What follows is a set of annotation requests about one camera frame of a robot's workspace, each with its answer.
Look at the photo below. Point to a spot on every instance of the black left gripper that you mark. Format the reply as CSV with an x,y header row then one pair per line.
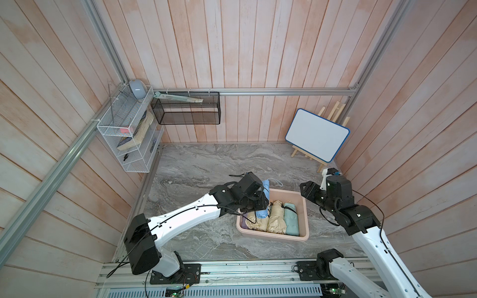
x,y
261,205

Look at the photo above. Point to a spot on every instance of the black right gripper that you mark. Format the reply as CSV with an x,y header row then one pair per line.
x,y
311,189

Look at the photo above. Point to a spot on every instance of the light blue umbrella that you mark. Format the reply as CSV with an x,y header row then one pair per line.
x,y
262,205

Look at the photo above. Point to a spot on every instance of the pink plastic storage box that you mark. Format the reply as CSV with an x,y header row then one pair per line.
x,y
284,196

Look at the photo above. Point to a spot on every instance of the cream umbrella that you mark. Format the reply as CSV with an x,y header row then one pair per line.
x,y
276,222
258,220

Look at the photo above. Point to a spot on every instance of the mint green umbrella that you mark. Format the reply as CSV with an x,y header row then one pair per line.
x,y
291,219

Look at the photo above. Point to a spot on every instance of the lilac umbrella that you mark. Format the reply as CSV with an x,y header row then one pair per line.
x,y
243,223

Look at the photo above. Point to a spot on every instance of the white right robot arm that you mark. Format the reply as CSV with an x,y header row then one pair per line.
x,y
366,229

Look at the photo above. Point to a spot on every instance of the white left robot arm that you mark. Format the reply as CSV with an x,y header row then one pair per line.
x,y
145,238

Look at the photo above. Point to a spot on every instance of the green paper on basket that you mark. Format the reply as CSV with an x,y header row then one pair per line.
x,y
176,98

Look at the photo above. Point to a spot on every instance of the grey round speaker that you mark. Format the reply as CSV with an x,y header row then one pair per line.
x,y
138,89

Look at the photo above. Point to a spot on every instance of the white board with blue frame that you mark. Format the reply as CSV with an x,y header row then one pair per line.
x,y
316,135

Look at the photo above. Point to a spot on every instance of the aluminium frame rail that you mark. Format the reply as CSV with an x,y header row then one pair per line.
x,y
265,91

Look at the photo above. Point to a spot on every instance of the black wire mesh basket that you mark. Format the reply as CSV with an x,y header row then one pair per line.
x,y
176,113

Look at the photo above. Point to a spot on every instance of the book in wire rack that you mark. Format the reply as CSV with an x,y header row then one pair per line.
x,y
128,142

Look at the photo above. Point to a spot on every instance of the white wire shelf rack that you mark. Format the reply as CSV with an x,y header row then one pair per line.
x,y
123,110

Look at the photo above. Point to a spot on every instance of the metal base rail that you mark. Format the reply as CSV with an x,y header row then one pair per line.
x,y
242,279

